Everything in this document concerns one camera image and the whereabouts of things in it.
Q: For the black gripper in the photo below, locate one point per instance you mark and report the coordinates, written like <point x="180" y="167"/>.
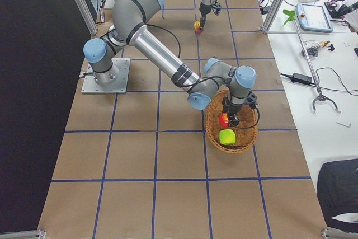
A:
<point x="232" y="108"/>
<point x="203" y="12"/>

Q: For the dark red apple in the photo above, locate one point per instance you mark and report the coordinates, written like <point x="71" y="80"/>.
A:
<point x="224" y="120"/>

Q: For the red yellow apple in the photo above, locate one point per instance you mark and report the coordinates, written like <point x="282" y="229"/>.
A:
<point x="197" y="27"/>

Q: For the green apple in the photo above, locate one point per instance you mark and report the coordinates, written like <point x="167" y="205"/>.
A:
<point x="227" y="137"/>

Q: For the wicker basket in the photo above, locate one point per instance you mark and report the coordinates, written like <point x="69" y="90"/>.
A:
<point x="246" y="131"/>

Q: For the black power adapter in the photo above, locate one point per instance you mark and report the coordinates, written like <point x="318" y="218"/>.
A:
<point x="300" y="78"/>

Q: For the reacher grabber tool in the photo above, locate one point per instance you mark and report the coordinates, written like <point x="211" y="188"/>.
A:
<point x="321" y="97"/>

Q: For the brown paper mat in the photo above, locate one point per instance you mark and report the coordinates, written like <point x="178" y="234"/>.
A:
<point x="139" y="165"/>

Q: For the teach pendant tablet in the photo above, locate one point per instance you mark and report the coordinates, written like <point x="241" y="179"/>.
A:
<point x="313" y="18"/>

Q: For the allen key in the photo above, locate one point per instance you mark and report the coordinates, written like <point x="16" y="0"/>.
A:
<point x="345" y="125"/>

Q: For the black chair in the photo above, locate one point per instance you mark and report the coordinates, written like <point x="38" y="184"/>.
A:
<point x="337" y="192"/>

